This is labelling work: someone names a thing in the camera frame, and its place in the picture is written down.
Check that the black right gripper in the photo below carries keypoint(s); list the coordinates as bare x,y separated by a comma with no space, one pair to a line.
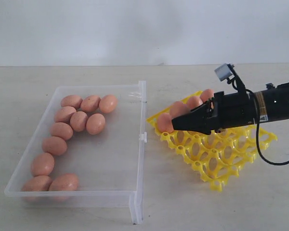
220,112

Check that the brown egg fifth row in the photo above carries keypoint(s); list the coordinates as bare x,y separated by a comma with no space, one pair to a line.
194,102
43,164

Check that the brown egg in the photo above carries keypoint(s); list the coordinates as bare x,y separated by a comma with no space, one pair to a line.
90,103
178,108
65,182
36,184
71,100
164,123
108,103

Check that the brown egg fourth row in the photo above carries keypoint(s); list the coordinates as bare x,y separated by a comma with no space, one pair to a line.
54,145
206,95

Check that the yellow plastic egg tray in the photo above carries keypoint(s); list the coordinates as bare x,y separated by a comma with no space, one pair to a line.
216,157

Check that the clear plastic tray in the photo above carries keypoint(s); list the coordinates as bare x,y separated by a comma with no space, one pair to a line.
109,165

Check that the brown egg second row right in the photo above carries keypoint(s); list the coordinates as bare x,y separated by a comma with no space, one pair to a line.
95,124

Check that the brown egg second row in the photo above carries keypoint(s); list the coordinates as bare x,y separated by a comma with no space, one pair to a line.
95,124
64,114
78,121

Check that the brown egg second row middle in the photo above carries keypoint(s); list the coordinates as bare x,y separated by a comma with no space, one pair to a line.
78,121

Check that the brown egg second row left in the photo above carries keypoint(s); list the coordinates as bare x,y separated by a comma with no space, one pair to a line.
64,114

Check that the brown egg third row left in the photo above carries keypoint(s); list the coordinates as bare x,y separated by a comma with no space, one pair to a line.
62,130

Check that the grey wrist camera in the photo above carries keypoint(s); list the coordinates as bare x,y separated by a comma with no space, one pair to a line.
224,71

